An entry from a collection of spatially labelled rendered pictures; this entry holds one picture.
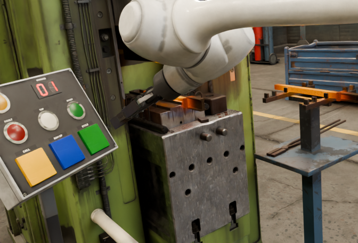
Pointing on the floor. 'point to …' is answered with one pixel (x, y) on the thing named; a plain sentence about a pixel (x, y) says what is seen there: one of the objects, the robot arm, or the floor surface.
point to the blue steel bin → (323, 65)
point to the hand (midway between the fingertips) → (122, 118)
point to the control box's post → (50, 216)
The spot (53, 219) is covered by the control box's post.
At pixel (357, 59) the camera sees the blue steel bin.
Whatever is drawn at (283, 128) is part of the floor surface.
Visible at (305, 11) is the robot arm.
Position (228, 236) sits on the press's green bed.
